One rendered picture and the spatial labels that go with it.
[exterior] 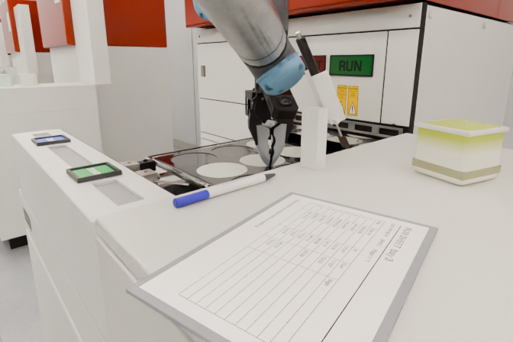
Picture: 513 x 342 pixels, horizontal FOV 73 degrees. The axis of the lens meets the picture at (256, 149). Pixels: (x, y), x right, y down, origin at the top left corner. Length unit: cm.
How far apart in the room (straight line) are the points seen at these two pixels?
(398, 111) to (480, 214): 43
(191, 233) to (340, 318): 15
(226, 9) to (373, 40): 50
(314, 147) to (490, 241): 23
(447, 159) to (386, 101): 36
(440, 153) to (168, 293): 36
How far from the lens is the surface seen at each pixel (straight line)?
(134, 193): 44
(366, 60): 83
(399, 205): 39
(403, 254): 29
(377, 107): 82
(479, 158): 49
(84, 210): 40
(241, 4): 38
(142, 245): 31
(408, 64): 79
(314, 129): 47
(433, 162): 49
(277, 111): 60
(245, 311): 22
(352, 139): 85
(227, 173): 67
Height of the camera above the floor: 111
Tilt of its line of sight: 14 degrees down
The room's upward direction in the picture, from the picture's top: straight up
